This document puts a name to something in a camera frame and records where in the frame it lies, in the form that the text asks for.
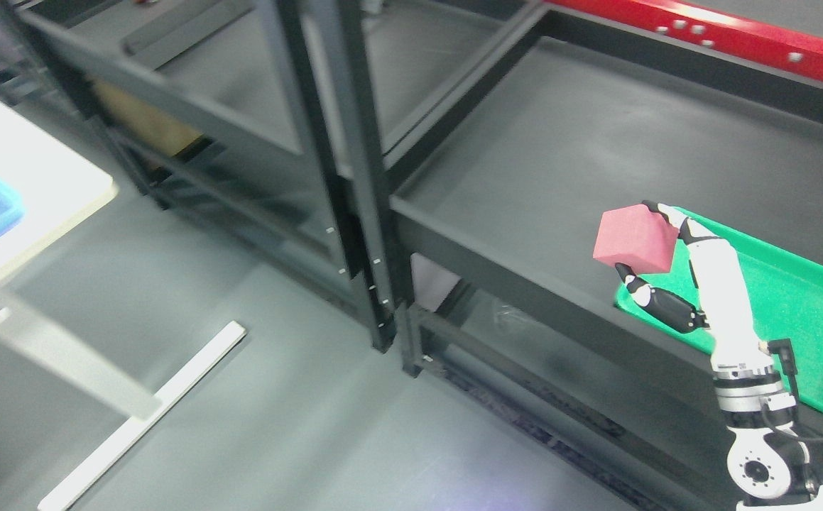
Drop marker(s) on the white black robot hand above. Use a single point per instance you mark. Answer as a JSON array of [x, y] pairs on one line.
[[723, 309]]

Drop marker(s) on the cardboard box under shelf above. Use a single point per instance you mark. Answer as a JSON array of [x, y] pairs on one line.
[[150, 124]]

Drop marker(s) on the white table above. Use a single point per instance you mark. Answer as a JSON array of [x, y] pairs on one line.
[[59, 190]]

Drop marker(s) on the black metal shelf left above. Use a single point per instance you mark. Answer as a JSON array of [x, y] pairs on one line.
[[246, 74]]

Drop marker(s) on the green plastic tray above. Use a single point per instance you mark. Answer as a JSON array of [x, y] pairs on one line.
[[786, 299]]

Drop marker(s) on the black metal shelf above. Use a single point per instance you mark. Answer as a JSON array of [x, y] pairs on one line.
[[480, 190], [246, 74]]

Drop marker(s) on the black metal shelf right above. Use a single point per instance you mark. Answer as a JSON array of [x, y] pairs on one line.
[[480, 190]]

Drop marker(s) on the pink foam block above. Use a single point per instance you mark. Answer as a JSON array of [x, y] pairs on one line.
[[636, 237]]

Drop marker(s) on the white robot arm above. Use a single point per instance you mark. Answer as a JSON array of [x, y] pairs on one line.
[[768, 461]]

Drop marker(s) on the red metal beam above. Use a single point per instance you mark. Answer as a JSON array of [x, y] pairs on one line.
[[770, 45]]

